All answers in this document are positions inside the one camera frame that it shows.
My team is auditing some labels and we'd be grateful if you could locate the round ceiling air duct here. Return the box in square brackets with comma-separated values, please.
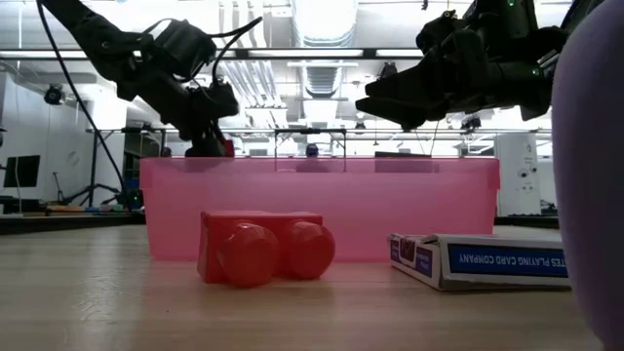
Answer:
[291, 0, 360, 48]

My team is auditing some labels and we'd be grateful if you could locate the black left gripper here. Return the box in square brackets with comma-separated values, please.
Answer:
[140, 18, 241, 158]

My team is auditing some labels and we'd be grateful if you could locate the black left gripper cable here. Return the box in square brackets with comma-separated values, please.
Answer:
[209, 17, 264, 87]

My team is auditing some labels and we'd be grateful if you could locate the black computer monitor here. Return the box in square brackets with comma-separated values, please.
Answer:
[3, 154, 42, 189]

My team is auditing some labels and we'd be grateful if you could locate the red two-stud toy block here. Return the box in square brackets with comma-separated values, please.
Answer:
[197, 210, 336, 289]

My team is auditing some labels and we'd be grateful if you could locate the black overhead beam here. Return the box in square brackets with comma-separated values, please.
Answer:
[0, 47, 425, 61]

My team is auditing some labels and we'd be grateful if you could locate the black ceiling camera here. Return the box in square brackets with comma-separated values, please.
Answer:
[379, 61, 400, 82]
[460, 114, 484, 133]
[43, 85, 64, 106]

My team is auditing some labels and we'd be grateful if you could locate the playing card box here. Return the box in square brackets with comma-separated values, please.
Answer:
[388, 232, 571, 293]

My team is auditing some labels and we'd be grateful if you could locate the long black left arm cable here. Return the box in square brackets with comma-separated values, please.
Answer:
[34, 0, 129, 194]

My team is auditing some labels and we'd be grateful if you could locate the ceiling vent grille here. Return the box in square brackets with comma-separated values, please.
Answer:
[302, 65, 341, 98]

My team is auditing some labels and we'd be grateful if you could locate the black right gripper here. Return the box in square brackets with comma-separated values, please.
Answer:
[355, 9, 566, 131]

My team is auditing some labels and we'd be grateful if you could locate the pink translucent plastic bin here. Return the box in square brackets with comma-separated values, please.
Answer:
[139, 155, 502, 263]

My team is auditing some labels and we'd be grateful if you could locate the purple foam die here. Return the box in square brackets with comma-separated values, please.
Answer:
[551, 0, 624, 351]

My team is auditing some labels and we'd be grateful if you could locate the white cabinet machine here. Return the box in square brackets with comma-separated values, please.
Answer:
[494, 132, 542, 217]

